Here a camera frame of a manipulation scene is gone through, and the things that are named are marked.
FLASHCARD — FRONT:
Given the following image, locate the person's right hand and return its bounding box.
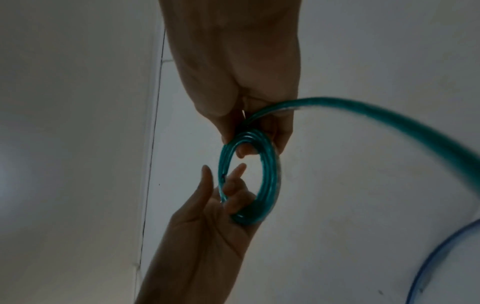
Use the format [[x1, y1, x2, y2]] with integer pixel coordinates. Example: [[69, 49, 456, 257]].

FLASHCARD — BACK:
[[157, 0, 302, 159]]

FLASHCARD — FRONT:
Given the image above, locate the person's left hand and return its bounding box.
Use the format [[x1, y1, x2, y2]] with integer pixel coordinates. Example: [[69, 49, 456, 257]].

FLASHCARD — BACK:
[[165, 163, 263, 262]]

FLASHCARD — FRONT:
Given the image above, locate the teal plastic hose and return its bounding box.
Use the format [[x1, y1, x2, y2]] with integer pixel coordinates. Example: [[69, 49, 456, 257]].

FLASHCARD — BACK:
[[218, 96, 480, 228]]

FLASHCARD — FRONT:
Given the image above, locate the person's left forearm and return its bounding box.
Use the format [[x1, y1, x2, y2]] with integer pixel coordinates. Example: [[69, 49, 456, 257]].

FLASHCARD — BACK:
[[134, 249, 245, 304]]

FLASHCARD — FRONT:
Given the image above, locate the blue transparent hose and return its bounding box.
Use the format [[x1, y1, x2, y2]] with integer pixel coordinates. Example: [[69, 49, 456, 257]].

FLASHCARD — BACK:
[[405, 219, 480, 304]]

